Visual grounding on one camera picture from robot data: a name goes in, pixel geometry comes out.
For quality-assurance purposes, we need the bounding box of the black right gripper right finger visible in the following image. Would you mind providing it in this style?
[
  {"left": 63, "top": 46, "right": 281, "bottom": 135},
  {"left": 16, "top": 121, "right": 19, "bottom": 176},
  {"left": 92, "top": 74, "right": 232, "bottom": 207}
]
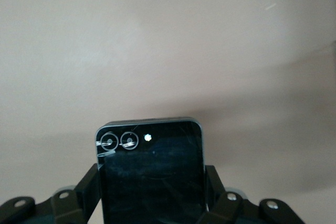
[{"left": 199, "top": 165, "right": 306, "bottom": 224}]

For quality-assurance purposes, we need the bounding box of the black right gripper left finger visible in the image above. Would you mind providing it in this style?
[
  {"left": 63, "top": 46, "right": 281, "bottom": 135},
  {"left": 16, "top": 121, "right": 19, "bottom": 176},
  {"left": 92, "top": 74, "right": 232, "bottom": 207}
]
[{"left": 0, "top": 163, "right": 102, "bottom": 224}]

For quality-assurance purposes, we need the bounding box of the small black flip phone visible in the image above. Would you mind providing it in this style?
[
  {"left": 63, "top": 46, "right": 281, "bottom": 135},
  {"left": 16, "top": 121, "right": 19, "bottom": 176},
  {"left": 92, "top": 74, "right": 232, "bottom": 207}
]
[{"left": 94, "top": 116, "right": 208, "bottom": 224}]

